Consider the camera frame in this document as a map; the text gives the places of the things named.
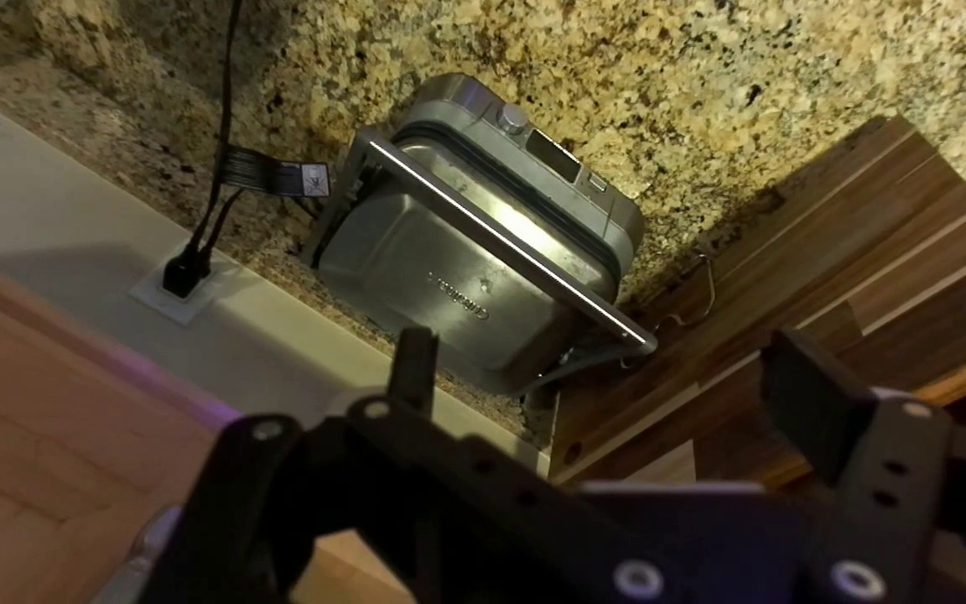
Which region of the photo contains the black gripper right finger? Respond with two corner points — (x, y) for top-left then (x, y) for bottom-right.
(760, 329), (875, 483)

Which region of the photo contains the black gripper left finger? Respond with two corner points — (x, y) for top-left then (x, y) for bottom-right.
(386, 329), (438, 416)

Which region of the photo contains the wooden cabinet door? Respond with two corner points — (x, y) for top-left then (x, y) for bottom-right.
(0, 237), (419, 604)

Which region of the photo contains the stainless panini grill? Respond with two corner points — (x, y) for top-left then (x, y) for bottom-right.
(308, 75), (657, 396)

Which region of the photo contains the wooden cutting board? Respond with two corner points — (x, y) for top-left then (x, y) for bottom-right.
(550, 119), (966, 487)

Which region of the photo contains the black power plug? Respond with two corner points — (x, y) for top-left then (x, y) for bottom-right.
(162, 244), (211, 299)

